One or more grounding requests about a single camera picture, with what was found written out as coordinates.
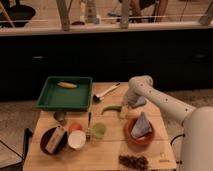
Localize green pepper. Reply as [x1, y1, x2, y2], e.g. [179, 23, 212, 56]
[101, 106, 122, 115]

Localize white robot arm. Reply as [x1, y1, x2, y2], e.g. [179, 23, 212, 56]
[123, 75, 213, 171]

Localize green plastic cup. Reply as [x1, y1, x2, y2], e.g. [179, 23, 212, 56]
[92, 122, 106, 139]

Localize small metal cup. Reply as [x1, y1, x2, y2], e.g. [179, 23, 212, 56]
[53, 110, 66, 122]

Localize blue sponge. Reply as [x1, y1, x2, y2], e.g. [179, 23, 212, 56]
[130, 96, 146, 108]

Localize blue grey cloth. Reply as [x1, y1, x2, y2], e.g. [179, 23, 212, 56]
[131, 112, 152, 139]

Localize orange bowl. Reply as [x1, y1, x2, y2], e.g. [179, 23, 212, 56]
[123, 118, 155, 146]

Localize bunch of dark grapes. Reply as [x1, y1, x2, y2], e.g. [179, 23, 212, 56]
[118, 155, 148, 171]

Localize white bowl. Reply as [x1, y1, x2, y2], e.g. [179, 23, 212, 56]
[68, 130, 86, 150]

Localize yellow banana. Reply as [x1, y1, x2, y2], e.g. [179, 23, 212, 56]
[57, 82, 77, 89]

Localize white brown block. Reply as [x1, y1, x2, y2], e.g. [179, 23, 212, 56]
[45, 126, 65, 154]

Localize green plastic tray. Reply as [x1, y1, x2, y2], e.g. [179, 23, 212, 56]
[37, 76, 92, 111]

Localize dark brown plate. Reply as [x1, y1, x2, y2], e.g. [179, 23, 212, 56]
[40, 127, 68, 155]

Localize seated person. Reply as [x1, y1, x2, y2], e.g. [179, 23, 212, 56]
[128, 0, 169, 24]

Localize black cable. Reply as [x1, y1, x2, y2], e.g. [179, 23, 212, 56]
[170, 133, 185, 148]

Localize black chair frame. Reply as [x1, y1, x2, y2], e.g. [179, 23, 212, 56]
[0, 128, 33, 171]

